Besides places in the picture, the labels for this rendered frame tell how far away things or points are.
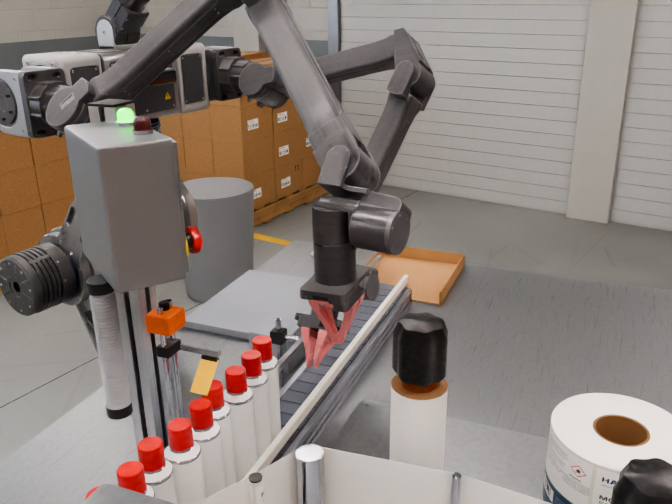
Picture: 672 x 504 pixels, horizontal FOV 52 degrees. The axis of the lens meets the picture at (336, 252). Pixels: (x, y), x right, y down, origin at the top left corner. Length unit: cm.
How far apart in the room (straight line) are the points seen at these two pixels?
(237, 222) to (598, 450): 287
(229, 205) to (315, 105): 271
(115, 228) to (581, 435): 72
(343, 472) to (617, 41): 445
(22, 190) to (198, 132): 126
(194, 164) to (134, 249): 424
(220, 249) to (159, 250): 282
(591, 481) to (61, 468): 91
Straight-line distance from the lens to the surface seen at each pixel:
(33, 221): 464
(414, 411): 107
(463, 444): 129
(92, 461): 140
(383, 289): 186
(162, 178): 88
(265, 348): 118
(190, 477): 102
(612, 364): 171
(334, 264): 89
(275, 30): 108
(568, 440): 109
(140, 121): 91
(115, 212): 88
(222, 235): 370
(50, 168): 466
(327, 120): 93
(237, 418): 112
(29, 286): 203
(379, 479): 97
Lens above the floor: 165
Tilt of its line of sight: 21 degrees down
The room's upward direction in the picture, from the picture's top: 1 degrees counter-clockwise
